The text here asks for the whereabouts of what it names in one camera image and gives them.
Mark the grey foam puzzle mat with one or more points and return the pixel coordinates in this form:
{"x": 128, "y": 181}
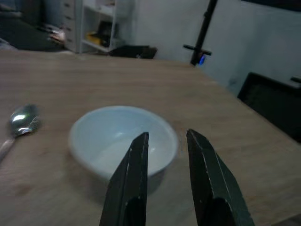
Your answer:
{"x": 272, "y": 106}

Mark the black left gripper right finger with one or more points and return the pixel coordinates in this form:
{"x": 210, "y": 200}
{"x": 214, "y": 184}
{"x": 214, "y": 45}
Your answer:
{"x": 211, "y": 188}

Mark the black bag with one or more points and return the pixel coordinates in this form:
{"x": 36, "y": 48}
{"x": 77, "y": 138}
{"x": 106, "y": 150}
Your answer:
{"x": 132, "y": 51}

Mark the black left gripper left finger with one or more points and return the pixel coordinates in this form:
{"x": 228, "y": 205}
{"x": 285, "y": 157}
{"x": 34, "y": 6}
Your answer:
{"x": 131, "y": 183}

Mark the white bowl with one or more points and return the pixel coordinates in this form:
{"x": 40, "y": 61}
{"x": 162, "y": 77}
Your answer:
{"x": 103, "y": 139}

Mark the black pole stand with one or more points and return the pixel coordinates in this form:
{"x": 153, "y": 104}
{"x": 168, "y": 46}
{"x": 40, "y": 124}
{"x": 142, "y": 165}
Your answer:
{"x": 205, "y": 28}

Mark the silver metal spoon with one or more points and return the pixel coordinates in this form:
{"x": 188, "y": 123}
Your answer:
{"x": 23, "y": 120}

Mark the white shelf unit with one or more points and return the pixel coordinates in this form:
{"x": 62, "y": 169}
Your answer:
{"x": 98, "y": 26}

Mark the yellow item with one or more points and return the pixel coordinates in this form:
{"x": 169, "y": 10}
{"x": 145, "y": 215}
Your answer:
{"x": 95, "y": 37}

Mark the dark sofa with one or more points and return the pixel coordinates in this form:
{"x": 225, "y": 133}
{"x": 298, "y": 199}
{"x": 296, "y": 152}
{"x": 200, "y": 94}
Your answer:
{"x": 26, "y": 35}

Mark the white drawer unit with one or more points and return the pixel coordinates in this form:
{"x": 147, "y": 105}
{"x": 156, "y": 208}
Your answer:
{"x": 70, "y": 26}

